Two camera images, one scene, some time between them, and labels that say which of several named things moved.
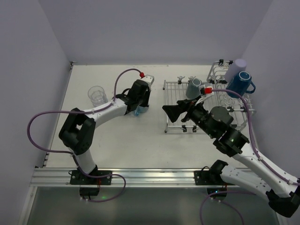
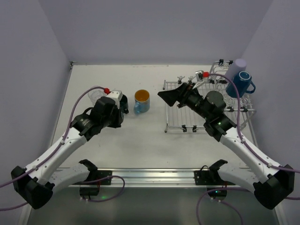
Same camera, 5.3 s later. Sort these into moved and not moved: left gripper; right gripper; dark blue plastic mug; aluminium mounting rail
Moved: left gripper; right gripper
Not moved: aluminium mounting rail; dark blue plastic mug
